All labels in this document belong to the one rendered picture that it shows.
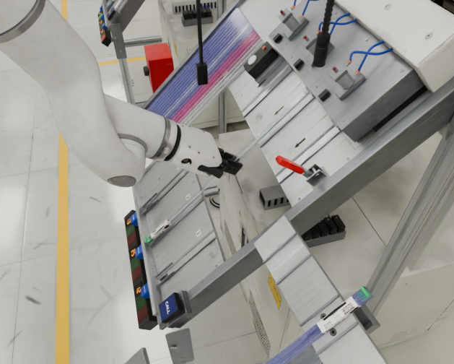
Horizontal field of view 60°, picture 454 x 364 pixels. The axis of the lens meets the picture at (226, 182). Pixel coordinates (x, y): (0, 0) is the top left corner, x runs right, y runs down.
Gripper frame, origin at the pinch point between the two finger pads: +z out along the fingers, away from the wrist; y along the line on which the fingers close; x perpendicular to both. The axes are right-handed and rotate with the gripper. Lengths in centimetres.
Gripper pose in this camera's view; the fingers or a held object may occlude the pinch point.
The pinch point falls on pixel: (229, 163)
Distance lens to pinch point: 84.7
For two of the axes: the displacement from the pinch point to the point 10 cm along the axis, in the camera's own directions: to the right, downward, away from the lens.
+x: -5.6, 6.8, 4.7
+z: 7.8, 2.5, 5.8
